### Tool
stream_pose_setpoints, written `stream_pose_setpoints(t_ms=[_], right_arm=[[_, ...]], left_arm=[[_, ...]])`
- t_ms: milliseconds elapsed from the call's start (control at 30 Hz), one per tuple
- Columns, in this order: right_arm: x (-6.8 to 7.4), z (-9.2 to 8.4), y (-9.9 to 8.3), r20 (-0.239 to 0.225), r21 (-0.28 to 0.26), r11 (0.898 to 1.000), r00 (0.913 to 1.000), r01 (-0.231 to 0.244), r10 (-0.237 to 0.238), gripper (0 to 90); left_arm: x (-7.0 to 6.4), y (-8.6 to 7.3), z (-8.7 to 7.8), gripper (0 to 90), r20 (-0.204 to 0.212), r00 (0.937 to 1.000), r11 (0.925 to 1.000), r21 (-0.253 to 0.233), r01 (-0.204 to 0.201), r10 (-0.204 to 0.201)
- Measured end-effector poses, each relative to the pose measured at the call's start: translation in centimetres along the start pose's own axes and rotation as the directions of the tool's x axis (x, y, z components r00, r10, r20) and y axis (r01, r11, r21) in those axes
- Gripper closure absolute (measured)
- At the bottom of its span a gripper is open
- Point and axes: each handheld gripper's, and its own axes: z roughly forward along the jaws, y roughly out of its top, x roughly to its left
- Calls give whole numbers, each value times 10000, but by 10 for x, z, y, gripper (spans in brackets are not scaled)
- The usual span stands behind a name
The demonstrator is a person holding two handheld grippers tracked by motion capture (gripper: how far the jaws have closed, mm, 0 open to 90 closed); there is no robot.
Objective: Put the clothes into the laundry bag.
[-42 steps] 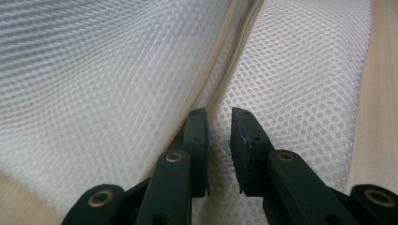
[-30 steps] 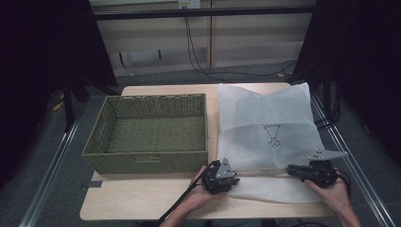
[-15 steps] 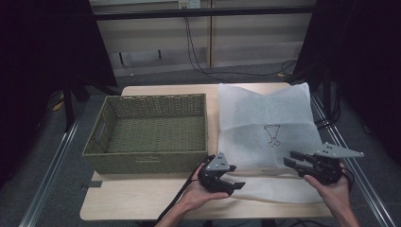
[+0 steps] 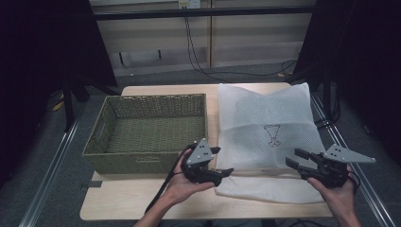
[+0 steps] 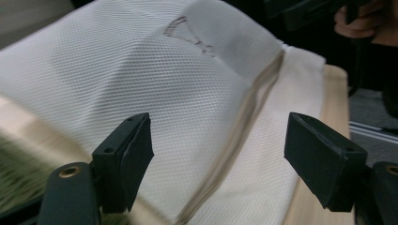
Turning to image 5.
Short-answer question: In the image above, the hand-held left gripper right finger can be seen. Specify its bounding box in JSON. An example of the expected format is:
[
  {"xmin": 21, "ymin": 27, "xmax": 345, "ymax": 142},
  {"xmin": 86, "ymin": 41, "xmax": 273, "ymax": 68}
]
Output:
[{"xmin": 283, "ymin": 112, "xmax": 369, "ymax": 213}]

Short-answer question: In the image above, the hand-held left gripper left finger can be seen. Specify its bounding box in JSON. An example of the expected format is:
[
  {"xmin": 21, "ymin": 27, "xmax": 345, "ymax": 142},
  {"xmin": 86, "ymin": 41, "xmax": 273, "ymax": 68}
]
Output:
[{"xmin": 91, "ymin": 112, "xmax": 156, "ymax": 214}]

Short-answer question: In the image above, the white mesh laundry bag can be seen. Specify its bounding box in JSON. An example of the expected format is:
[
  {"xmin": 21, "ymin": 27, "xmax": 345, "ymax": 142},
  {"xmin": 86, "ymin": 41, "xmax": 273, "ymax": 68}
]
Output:
[{"xmin": 0, "ymin": 0, "xmax": 327, "ymax": 225}]

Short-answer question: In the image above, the green woven basket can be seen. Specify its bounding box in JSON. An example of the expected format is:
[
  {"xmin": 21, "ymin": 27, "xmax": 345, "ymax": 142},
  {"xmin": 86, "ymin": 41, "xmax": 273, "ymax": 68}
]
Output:
[{"xmin": 0, "ymin": 130, "xmax": 130, "ymax": 225}]

